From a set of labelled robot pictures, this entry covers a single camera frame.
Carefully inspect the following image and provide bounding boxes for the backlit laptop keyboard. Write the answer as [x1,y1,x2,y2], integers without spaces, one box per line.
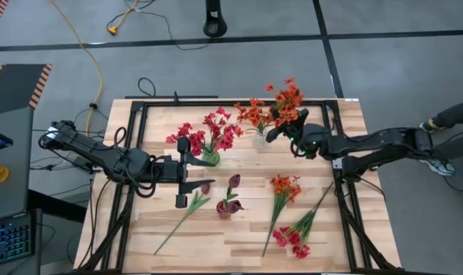
[0,212,37,268]

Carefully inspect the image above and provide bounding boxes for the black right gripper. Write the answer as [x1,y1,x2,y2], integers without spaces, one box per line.
[265,108,328,160]

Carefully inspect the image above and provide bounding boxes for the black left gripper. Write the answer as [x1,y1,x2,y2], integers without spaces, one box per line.
[151,136,218,209]

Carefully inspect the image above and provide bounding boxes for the red ribbed glass vase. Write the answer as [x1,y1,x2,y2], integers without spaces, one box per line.
[215,200,232,220]

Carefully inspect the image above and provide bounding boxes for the dark red tulip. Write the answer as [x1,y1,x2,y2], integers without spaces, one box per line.
[154,183,212,256]
[223,198,244,215]
[225,173,242,209]

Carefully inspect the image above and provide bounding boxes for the yellow floor cable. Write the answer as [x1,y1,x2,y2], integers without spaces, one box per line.
[50,0,104,137]

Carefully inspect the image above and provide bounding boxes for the clear glass vase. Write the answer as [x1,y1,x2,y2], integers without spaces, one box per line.
[252,128,270,150]

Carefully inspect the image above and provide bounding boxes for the black stand base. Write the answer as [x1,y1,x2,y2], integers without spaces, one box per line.
[202,0,228,38]

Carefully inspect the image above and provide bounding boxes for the grey desk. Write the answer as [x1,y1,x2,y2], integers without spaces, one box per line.
[0,106,36,223]

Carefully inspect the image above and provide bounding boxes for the black metal table frame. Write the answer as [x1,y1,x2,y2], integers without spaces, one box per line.
[76,99,403,274]

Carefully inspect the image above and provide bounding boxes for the orange flower bunch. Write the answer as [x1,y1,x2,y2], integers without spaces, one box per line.
[261,173,303,257]
[234,97,275,134]
[264,77,306,129]

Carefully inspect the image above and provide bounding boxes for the black floor cable loop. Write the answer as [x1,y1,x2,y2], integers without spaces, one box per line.
[137,76,157,98]

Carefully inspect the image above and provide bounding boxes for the person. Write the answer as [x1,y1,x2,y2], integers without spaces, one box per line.
[418,99,463,176]

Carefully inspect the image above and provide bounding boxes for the green glass vase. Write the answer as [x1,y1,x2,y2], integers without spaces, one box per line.
[202,147,221,167]

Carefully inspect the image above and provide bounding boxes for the yellow cable with plug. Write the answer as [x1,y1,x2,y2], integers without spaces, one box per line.
[107,0,141,36]

